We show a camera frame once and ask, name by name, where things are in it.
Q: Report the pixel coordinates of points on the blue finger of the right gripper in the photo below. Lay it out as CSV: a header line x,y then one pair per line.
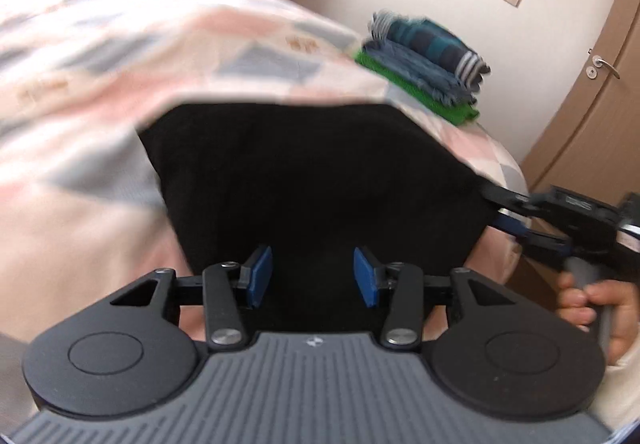
x,y
508,200
535,245

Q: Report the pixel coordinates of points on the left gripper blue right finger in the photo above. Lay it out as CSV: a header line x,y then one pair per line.
x,y
368,272

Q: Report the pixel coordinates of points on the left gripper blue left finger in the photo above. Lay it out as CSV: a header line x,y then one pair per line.
x,y
256,273

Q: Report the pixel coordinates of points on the black pants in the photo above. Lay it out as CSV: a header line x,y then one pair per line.
x,y
313,183

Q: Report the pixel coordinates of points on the white sleeve right forearm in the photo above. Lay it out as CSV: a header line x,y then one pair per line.
x,y
616,403

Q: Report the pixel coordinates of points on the person's right hand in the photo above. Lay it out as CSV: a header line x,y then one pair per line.
x,y
579,305

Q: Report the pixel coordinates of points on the green folded garment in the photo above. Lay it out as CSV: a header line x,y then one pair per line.
x,y
456,114

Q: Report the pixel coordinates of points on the wooden door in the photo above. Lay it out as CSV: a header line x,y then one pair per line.
x,y
591,145

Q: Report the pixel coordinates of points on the striped blue folded garment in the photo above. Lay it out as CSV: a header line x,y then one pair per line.
x,y
434,43

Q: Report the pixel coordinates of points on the checkered pink grey quilt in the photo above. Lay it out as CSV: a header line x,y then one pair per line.
x,y
81,213

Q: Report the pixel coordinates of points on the silver door handle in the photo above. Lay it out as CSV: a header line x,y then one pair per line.
x,y
597,64

